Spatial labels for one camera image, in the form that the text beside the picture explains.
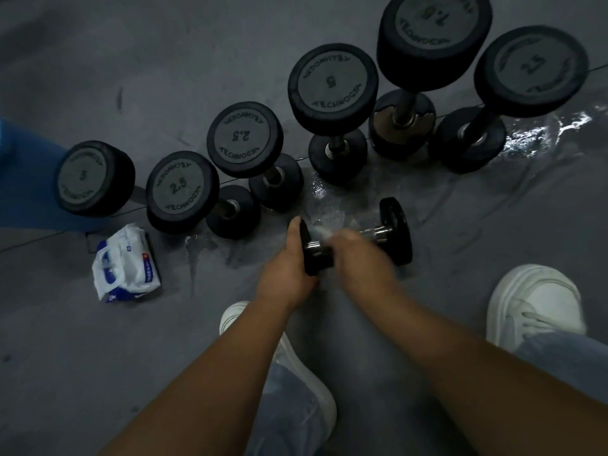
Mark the white right shoe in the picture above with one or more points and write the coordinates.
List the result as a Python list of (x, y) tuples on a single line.
[(532, 303)]

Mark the light blue jeans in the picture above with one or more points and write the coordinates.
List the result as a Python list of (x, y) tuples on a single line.
[(285, 413)]

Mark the white wet wipe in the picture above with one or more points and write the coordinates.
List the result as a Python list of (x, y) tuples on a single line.
[(323, 232)]

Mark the person's right hand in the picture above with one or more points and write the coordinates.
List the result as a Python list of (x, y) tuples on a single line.
[(368, 270)]

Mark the white blue wipes packet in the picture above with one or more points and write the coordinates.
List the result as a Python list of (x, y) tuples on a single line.
[(126, 263)]

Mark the person's right fingers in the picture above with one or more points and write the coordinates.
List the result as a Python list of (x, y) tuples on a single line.
[(346, 239)]

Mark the white shoe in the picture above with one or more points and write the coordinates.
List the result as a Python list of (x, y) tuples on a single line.
[(313, 394), (532, 303)]

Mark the blue mat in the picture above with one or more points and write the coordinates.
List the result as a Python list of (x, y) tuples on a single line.
[(28, 185)]

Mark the row of black dumbbells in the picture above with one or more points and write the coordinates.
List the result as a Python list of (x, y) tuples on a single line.
[(332, 85)]

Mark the person's right forearm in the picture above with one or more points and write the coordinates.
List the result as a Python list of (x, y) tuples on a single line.
[(475, 384)]

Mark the person's left hand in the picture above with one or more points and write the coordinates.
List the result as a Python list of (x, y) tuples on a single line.
[(282, 280)]

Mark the white left shoe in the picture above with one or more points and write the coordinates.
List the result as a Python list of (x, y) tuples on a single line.
[(313, 394)]

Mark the person's left thumb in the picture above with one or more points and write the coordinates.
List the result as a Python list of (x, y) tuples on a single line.
[(297, 232)]

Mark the person's left forearm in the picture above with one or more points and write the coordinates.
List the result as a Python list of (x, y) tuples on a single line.
[(223, 379)]

